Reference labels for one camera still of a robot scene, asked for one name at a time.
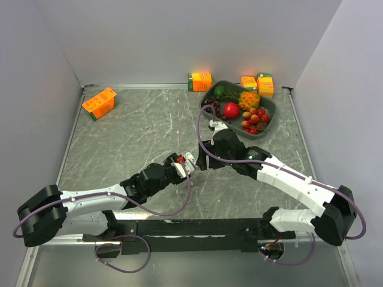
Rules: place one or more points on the green lime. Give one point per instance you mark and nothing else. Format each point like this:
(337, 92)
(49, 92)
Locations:
(219, 92)

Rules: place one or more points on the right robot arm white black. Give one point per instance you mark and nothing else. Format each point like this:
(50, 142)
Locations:
(329, 212)

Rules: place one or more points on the purple grape bunch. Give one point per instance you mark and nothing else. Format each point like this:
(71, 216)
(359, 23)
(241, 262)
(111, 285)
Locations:
(216, 104)

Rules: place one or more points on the orange juice carton lying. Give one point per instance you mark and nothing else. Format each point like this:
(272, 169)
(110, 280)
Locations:
(249, 83)

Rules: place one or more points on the white earbud charging case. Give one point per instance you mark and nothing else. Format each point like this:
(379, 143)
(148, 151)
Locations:
(190, 162)

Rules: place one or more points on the orange juice carton centre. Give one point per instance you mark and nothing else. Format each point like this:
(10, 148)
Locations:
(199, 81)

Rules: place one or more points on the red apple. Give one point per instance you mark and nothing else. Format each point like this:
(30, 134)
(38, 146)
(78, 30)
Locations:
(231, 110)

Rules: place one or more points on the red cherry bunch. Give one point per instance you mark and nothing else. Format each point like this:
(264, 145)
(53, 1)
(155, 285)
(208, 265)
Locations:
(255, 121)

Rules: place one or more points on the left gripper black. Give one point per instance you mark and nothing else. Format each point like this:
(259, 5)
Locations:
(168, 162)

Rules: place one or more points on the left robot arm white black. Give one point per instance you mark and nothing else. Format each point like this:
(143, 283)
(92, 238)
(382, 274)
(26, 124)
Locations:
(52, 213)

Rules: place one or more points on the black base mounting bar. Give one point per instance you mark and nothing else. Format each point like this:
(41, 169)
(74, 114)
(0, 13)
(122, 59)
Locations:
(186, 235)

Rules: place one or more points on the orange juice carton left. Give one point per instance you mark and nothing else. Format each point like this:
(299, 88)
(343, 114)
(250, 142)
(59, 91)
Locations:
(101, 104)

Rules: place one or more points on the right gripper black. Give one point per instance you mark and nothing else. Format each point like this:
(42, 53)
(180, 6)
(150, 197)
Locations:
(201, 159)

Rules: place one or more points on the orange juice carton right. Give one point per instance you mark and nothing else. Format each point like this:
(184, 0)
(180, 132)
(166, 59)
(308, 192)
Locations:
(265, 85)

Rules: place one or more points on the orange spiky fruit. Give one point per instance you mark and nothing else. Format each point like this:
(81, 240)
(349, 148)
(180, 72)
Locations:
(248, 100)

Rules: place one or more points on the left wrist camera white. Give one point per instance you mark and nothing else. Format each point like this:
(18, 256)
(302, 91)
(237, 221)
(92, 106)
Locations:
(181, 169)

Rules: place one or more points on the dark grey fruit tray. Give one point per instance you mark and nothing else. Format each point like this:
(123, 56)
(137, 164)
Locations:
(267, 104)

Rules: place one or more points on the green leafy sprig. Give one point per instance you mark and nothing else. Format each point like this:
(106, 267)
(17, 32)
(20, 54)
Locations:
(232, 95)

